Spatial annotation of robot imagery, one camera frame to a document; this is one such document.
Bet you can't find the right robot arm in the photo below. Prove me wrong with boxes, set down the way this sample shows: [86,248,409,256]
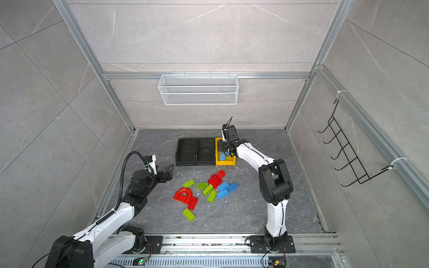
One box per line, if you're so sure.
[218,123,293,250]

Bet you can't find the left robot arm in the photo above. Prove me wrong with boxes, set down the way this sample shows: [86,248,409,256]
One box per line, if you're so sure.
[33,151,174,268]

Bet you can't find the yellow plastic bin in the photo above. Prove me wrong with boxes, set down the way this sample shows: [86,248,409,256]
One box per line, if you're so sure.
[215,137,236,166]

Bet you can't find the green lego brick left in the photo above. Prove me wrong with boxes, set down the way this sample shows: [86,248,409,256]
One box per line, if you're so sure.
[183,179,195,188]

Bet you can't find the red arch lego piece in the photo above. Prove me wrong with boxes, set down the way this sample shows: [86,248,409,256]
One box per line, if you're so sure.
[173,188,193,205]

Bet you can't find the red lego brick small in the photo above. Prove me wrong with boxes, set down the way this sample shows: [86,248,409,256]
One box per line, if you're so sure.
[217,170,226,179]

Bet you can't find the red lego brick large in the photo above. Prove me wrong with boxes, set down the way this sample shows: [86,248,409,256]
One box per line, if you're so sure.
[208,174,224,189]

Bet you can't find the black divided tray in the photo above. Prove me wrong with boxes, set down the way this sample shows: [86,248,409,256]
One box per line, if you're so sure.
[175,137,216,166]

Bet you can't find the green lego brick middle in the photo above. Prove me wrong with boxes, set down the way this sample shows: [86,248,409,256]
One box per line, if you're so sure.
[195,183,209,190]

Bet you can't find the red lego brick near arch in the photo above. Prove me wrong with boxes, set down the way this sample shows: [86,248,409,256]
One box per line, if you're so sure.
[188,197,198,211]

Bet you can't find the green lego brick front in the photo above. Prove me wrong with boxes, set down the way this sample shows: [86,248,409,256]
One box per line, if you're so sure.
[183,208,196,222]

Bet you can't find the green lego brick tilted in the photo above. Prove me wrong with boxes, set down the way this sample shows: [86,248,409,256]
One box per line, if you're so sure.
[203,184,213,196]

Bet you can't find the green lego brick lower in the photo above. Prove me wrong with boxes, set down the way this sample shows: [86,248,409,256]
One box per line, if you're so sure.
[207,191,217,203]

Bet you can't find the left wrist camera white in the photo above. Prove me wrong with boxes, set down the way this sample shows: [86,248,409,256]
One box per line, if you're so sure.
[146,155,157,175]

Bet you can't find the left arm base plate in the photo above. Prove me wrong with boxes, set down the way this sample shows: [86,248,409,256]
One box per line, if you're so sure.
[131,236,164,254]

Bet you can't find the white wire mesh basket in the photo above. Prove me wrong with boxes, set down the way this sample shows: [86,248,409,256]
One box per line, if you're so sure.
[158,74,239,106]

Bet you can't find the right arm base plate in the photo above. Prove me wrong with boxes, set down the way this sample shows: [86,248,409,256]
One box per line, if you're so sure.
[245,235,296,253]

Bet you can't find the aluminium rail front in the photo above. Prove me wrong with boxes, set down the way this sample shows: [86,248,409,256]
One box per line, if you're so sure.
[107,233,349,268]

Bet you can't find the black wire hook rack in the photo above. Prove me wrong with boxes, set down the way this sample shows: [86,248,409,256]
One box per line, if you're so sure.
[317,99,394,188]

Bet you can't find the white cable tie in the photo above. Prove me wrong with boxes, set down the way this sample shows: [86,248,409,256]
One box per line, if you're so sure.
[389,157,408,169]

